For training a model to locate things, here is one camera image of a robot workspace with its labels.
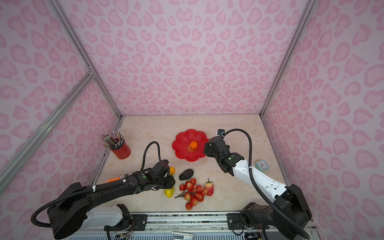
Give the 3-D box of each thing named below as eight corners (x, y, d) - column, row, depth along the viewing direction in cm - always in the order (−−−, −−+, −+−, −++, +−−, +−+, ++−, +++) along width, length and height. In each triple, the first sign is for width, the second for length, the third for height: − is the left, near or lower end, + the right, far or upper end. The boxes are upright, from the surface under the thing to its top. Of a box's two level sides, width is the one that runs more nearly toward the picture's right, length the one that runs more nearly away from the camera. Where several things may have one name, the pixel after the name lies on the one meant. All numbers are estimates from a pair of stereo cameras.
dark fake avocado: (181, 183, 87) (181, 181, 85) (178, 177, 89) (177, 175, 87) (194, 174, 91) (194, 172, 88) (190, 168, 93) (190, 166, 90)
